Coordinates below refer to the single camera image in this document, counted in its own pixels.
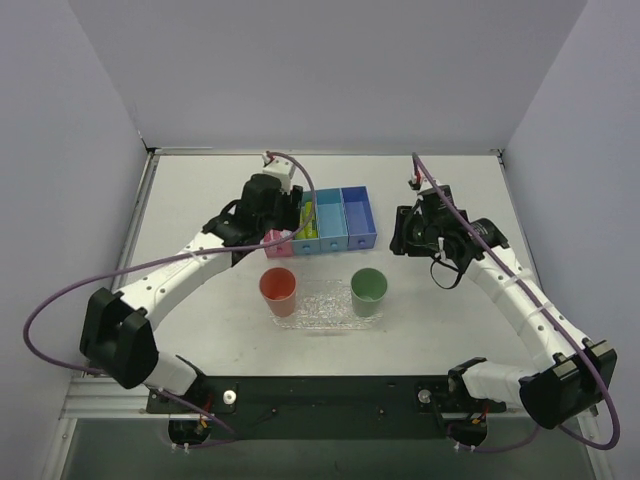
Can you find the clear textured tray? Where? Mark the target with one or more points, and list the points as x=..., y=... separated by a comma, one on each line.
x=359, y=323

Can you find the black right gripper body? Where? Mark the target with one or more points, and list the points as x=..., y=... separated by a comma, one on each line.
x=400, y=231

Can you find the large green toothpaste tube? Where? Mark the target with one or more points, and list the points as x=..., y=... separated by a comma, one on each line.
x=310, y=229

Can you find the green plastic cup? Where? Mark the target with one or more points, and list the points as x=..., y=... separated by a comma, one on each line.
x=368, y=288

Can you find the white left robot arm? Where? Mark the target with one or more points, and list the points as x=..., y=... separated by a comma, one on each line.
x=118, y=330

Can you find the teal drawer bin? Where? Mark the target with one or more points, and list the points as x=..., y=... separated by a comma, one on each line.
x=307, y=242

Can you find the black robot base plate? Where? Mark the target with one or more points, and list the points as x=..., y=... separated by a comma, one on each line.
x=404, y=407

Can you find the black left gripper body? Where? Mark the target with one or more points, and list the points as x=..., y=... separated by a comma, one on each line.
x=293, y=208

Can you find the aluminium table frame rail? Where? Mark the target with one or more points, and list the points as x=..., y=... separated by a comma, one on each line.
x=570, y=371

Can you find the light blue drawer bin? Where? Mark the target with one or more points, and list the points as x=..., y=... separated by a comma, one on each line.
x=331, y=221

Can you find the dark blue drawer bin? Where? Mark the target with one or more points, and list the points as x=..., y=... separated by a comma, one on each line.
x=362, y=232

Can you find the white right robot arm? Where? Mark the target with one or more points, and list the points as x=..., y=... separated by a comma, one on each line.
x=569, y=369

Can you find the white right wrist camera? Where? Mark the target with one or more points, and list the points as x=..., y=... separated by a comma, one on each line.
x=415, y=181

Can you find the orange plastic cup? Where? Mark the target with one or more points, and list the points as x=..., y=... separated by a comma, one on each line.
x=278, y=288

